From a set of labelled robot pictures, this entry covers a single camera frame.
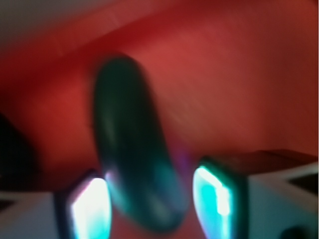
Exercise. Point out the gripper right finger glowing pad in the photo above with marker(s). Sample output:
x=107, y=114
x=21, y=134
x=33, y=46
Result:
x=220, y=196

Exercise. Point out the red plastic tray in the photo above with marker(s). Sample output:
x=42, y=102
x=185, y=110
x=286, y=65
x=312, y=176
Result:
x=227, y=76

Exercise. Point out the dark green plastic pickle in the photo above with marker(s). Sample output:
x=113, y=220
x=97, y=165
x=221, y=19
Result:
x=136, y=163

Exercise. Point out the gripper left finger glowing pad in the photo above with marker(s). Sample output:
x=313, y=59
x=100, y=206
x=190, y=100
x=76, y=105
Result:
x=83, y=207

